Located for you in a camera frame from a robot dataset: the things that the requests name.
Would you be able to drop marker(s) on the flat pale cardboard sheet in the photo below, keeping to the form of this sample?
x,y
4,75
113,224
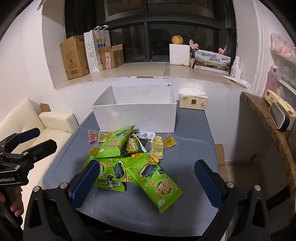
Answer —
x,y
143,69

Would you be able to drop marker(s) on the red jelly cup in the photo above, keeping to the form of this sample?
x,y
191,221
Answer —
x,y
93,137

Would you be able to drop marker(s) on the yellow jelly cup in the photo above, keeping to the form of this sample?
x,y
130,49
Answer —
x,y
103,137
94,151
170,141

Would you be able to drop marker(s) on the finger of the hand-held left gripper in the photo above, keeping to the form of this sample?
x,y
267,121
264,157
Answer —
x,y
44,147
29,134

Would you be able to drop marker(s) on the wooden side counter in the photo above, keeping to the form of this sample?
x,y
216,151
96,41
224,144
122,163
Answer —
x,y
266,111

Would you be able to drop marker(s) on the rolled white paper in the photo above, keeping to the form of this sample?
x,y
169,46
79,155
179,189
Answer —
x,y
238,81

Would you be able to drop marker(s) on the printed landscape gift box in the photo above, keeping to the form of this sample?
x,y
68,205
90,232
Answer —
x,y
211,61

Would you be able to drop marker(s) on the pale clear jelly cup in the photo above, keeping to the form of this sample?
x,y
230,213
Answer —
x,y
157,147

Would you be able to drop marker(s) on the white plastic bottle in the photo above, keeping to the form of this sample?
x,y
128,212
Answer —
x,y
235,69

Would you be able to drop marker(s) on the large brown cardboard box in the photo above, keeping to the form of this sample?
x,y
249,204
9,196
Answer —
x,y
74,58

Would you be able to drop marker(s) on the yellow tissue pack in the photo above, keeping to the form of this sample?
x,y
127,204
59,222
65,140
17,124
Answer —
x,y
192,102

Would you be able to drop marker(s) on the pink plastic toy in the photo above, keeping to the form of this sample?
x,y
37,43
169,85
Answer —
x,y
223,49
193,45

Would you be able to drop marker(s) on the dotted white paper bag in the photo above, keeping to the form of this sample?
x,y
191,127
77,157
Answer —
x,y
92,53

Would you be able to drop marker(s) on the cream leather sofa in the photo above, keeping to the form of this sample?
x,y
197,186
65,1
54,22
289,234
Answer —
x,y
55,120

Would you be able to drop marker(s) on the white foam box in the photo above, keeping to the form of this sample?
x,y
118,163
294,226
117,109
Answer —
x,y
179,54

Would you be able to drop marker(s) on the pink bottle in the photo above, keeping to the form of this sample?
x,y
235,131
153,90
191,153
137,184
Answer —
x,y
272,81

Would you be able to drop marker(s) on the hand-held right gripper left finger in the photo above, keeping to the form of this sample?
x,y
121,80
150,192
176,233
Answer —
x,y
85,183

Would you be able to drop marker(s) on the small dark green snack packet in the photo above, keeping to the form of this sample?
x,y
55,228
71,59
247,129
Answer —
x,y
133,144

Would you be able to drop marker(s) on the green seaweed snack packet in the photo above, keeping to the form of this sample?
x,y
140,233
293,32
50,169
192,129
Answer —
x,y
159,190
113,143
108,171

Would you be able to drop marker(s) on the yellow carton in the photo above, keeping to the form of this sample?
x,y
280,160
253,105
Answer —
x,y
275,96

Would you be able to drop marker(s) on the grey blue tablecloth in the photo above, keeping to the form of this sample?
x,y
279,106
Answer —
x,y
138,208

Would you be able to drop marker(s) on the black window frame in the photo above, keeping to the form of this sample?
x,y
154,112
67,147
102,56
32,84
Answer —
x,y
145,25

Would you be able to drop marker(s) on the white device with grey screen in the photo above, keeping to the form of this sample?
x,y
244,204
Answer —
x,y
276,115

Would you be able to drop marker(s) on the clear brown snack packet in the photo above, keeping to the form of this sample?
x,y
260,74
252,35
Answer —
x,y
145,139

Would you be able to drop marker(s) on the yellow pomelo fruit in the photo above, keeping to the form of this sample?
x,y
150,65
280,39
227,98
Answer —
x,y
177,39

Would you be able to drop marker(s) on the white cardboard box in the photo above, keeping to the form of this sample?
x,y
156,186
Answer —
x,y
134,115

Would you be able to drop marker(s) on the small brown paper bag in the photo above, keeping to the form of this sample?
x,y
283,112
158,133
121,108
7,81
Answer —
x,y
192,61

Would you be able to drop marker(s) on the pink floral box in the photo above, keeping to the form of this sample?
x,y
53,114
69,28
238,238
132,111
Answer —
x,y
282,45

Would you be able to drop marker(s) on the person's left hand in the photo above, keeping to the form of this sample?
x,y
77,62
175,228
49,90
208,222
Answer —
x,y
18,202

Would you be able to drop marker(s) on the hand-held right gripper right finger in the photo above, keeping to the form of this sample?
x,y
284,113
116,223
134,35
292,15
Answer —
x,y
208,183

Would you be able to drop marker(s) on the cardboard scrap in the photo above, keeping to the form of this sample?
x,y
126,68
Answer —
x,y
44,107

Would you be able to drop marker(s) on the small open cardboard box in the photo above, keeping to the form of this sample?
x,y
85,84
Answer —
x,y
111,58

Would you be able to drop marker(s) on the white shelf rack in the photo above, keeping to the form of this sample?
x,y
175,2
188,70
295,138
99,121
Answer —
x,y
286,67

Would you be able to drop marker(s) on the folded cardboard pieces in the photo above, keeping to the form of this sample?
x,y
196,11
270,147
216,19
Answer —
x,y
222,162

